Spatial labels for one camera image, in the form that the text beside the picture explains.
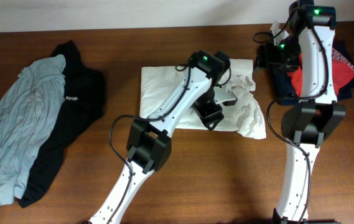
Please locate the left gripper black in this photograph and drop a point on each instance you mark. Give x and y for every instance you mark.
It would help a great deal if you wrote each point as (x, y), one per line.
(210, 114)

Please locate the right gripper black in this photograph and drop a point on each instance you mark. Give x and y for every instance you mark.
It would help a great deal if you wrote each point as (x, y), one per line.
(264, 55)

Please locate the white t-shirt black print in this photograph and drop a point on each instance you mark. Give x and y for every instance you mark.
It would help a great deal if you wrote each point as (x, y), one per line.
(245, 117)

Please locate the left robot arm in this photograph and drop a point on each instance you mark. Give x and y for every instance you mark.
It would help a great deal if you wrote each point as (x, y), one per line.
(150, 139)

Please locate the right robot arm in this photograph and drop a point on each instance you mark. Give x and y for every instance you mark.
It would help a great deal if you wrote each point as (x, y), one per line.
(304, 42)

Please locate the navy folded garment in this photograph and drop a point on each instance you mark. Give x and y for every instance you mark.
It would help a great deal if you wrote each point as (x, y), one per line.
(284, 88)

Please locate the red folded shirt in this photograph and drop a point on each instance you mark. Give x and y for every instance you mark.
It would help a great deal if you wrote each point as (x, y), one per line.
(342, 73)

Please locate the black t-shirt white logo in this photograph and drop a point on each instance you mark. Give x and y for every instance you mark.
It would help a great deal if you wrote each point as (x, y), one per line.
(83, 100)

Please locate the light blue-grey shirt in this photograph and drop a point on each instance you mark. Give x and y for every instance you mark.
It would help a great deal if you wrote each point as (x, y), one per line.
(28, 113)

